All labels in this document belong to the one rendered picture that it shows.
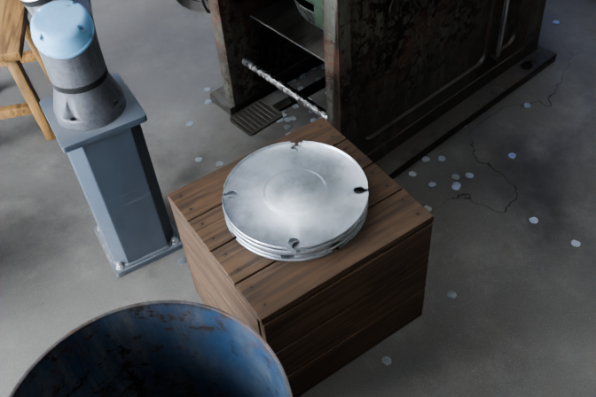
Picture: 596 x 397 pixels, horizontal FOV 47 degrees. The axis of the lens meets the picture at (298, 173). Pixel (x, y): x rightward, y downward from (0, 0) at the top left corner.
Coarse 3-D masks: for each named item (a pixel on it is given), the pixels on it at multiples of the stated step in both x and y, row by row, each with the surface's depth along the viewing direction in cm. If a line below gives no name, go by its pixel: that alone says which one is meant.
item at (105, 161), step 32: (128, 96) 150; (64, 128) 143; (128, 128) 146; (96, 160) 146; (128, 160) 151; (96, 192) 153; (128, 192) 157; (160, 192) 165; (128, 224) 163; (160, 224) 169; (128, 256) 169; (160, 256) 174
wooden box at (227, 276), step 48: (336, 144) 150; (192, 192) 141; (384, 192) 138; (192, 240) 140; (384, 240) 129; (240, 288) 124; (288, 288) 123; (336, 288) 127; (384, 288) 138; (288, 336) 127; (336, 336) 139; (384, 336) 152
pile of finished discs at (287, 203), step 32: (256, 160) 142; (288, 160) 141; (320, 160) 140; (352, 160) 140; (224, 192) 136; (256, 192) 135; (288, 192) 134; (320, 192) 133; (352, 192) 134; (256, 224) 129; (288, 224) 129; (320, 224) 128; (352, 224) 127; (288, 256) 128; (320, 256) 127
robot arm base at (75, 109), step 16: (112, 80) 143; (64, 96) 138; (80, 96) 138; (96, 96) 139; (112, 96) 144; (64, 112) 140; (80, 112) 140; (96, 112) 140; (112, 112) 143; (80, 128) 142; (96, 128) 142
